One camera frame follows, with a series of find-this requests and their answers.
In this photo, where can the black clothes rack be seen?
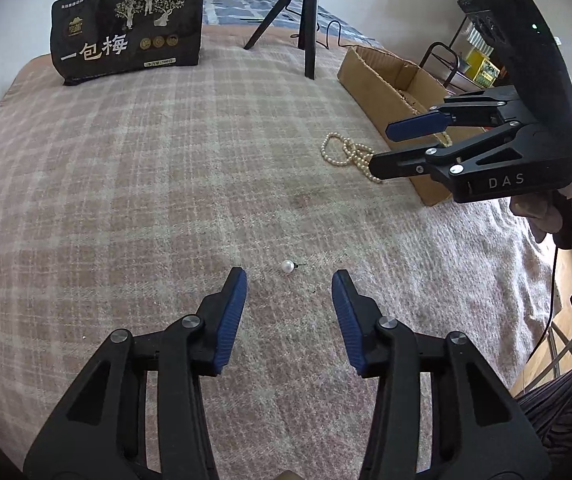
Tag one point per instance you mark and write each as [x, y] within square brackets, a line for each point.
[446, 60]

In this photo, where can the single white pearl earring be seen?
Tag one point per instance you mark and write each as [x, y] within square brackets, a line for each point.
[289, 266]

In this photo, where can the pink plaid blanket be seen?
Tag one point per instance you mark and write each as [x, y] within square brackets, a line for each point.
[126, 200]

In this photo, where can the black tripod stand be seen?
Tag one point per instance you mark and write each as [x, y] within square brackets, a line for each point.
[308, 25]

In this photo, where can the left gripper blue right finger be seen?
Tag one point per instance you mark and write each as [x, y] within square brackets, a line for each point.
[441, 412]

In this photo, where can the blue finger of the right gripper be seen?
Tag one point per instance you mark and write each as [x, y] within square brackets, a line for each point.
[411, 162]
[441, 117]

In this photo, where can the brown cardboard tray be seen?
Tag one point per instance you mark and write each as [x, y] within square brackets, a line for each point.
[389, 88]

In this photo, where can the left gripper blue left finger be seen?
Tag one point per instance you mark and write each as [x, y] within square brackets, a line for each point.
[135, 409]

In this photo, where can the black printed snack bag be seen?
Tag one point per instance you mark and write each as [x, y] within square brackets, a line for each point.
[97, 38]

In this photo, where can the yellow box on rack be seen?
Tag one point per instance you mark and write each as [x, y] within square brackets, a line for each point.
[481, 70]

